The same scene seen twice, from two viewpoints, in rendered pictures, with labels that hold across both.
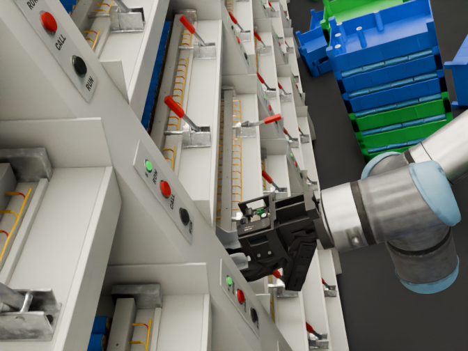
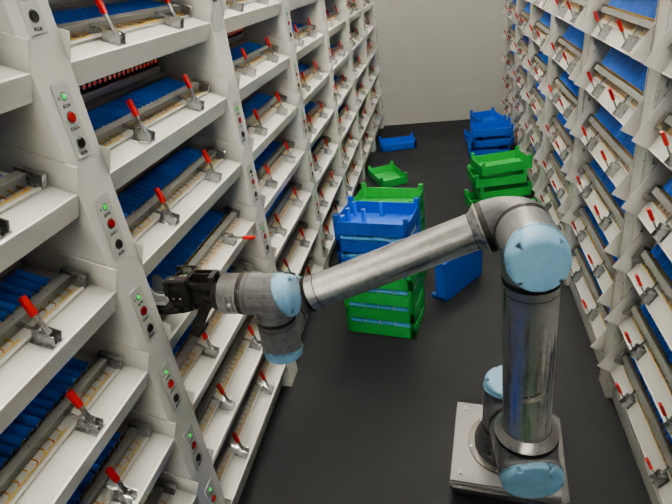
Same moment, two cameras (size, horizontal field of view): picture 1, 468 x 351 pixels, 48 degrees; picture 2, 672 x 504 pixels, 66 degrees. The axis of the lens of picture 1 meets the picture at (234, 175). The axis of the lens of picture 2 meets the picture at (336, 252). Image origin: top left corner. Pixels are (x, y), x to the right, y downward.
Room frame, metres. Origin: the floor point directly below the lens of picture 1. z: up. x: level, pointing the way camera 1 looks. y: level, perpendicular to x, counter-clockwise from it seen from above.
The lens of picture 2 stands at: (-0.47, -0.26, 1.38)
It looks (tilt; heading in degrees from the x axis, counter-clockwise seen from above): 28 degrees down; 355
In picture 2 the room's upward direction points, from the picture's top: 8 degrees counter-clockwise
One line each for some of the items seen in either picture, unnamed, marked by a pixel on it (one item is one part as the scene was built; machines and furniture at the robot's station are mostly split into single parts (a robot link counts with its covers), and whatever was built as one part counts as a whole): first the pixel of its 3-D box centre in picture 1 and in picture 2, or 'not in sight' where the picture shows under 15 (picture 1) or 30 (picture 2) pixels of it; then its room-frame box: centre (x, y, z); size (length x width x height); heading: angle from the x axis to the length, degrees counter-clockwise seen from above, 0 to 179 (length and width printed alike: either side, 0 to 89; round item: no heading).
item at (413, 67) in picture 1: (386, 53); (378, 233); (1.36, -0.59, 0.44); 0.30 x 0.20 x 0.08; 61
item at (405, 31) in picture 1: (379, 30); (377, 215); (1.36, -0.59, 0.52); 0.30 x 0.20 x 0.08; 61
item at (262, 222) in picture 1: (283, 230); (196, 290); (0.54, -0.02, 0.81); 0.12 x 0.08 x 0.09; 71
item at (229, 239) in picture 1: (216, 239); (157, 285); (0.59, 0.07, 0.80); 0.09 x 0.03 x 0.06; 66
